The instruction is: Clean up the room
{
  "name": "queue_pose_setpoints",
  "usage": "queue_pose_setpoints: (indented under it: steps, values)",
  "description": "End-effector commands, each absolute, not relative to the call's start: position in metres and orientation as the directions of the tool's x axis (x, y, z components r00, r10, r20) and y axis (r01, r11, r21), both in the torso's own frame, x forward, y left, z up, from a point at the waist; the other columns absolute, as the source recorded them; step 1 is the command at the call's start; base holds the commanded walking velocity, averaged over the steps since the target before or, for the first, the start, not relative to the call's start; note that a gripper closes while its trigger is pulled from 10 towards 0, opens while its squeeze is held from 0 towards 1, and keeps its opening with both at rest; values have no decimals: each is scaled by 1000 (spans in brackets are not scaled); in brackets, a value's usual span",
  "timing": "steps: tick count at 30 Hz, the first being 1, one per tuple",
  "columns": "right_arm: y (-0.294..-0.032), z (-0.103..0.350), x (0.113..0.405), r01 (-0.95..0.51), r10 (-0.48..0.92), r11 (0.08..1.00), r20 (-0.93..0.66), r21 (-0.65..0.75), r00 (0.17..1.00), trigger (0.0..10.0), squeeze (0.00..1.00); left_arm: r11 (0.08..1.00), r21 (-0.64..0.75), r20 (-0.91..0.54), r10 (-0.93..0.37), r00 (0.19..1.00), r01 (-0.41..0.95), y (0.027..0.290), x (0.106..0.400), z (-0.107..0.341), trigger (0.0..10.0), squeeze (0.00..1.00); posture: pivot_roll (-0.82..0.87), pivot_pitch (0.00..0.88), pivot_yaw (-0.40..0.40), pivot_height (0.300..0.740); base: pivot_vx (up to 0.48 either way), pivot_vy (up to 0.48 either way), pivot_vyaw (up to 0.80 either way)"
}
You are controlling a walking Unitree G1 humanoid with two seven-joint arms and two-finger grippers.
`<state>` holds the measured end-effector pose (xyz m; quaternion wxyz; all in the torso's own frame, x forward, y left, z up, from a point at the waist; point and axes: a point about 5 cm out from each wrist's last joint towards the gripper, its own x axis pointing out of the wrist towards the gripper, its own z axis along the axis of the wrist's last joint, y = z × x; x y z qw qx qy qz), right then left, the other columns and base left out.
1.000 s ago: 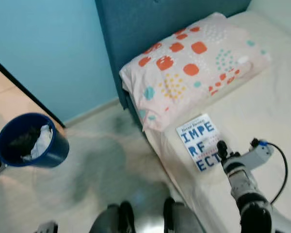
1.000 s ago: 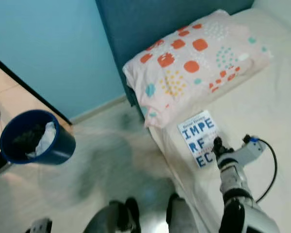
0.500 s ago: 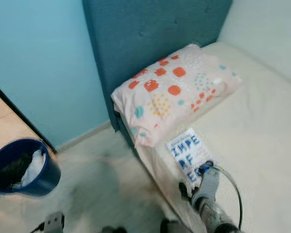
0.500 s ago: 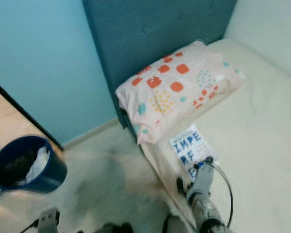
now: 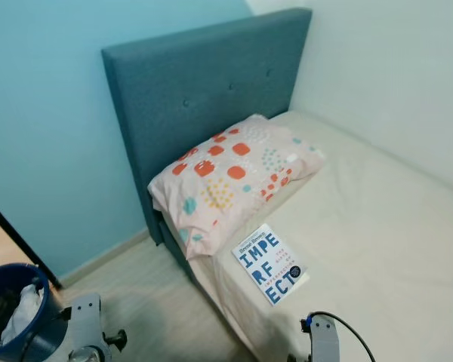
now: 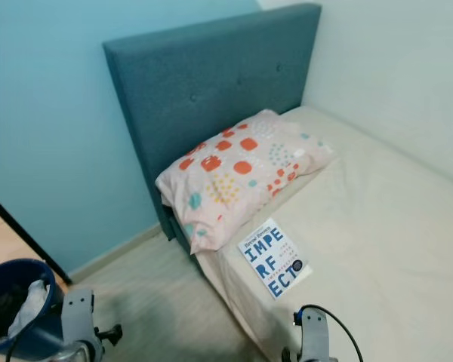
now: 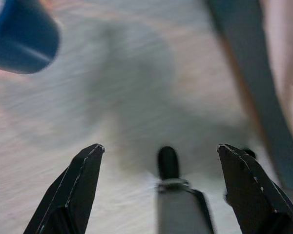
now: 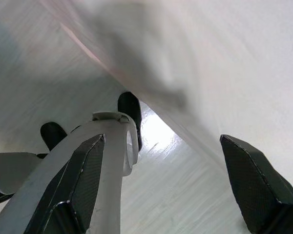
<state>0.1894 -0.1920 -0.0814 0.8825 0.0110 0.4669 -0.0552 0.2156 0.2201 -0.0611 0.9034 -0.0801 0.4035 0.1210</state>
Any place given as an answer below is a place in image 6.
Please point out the teal upholstered headboard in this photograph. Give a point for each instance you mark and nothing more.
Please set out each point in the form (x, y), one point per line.
(204, 75)

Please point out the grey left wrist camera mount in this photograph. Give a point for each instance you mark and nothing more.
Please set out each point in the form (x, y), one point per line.
(79, 317)

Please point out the black door frame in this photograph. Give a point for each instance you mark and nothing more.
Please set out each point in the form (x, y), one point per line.
(30, 237)

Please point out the blue trash bin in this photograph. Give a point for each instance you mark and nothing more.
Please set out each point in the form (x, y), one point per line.
(15, 268)

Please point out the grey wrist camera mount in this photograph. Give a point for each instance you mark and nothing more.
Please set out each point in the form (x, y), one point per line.
(315, 339)
(79, 317)

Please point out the dark crumpled trash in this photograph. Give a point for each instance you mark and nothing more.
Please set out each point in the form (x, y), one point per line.
(0, 309)

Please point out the pink patterned pillow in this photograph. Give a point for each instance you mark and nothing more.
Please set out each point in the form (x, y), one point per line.
(234, 177)

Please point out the white plastic bag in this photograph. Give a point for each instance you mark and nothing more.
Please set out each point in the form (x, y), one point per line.
(30, 309)

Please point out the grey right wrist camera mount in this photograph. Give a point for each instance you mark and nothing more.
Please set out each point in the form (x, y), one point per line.
(315, 339)

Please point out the white book blue letters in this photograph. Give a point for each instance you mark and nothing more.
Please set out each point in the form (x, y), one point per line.
(275, 260)

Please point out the cream sheeted bed mattress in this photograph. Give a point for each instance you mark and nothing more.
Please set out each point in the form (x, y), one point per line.
(385, 226)

